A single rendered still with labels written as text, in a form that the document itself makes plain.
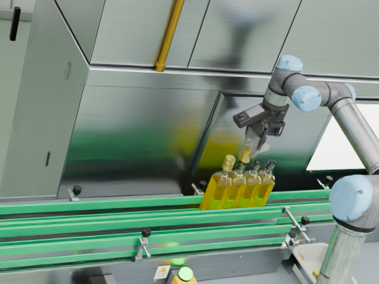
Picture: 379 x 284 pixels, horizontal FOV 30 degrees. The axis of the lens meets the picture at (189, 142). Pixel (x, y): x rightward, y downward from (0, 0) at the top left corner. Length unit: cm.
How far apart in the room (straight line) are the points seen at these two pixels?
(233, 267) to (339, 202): 68
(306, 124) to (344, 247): 74
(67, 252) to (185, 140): 57
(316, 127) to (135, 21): 87
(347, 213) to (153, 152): 77
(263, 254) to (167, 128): 56
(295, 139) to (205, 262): 57
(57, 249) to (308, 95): 85
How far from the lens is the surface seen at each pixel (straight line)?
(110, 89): 212
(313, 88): 207
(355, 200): 182
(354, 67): 254
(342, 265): 194
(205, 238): 227
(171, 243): 223
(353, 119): 208
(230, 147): 242
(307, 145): 261
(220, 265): 239
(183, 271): 226
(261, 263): 249
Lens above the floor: 237
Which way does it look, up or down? 32 degrees down
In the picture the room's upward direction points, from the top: 20 degrees clockwise
